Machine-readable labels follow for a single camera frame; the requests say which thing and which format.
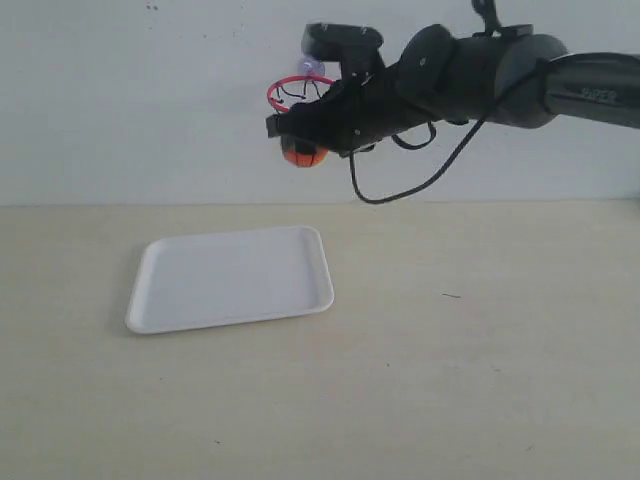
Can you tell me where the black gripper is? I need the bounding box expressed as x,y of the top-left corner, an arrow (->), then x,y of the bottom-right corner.
265,67 -> 437,156

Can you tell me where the small orange toy basketball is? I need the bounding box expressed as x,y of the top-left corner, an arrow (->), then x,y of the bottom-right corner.
282,146 -> 328,168

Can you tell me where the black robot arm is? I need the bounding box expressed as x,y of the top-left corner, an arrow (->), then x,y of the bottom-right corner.
266,23 -> 639,156

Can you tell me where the red mini basketball hoop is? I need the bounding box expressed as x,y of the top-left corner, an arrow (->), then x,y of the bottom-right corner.
266,75 -> 334,114

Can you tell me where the clear suction cup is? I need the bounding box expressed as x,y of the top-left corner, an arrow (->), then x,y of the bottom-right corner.
297,56 -> 325,77

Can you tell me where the white rectangular plastic tray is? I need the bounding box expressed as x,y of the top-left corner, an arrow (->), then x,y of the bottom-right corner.
125,226 -> 335,335

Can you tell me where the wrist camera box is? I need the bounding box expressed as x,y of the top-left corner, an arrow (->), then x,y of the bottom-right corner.
301,23 -> 385,78

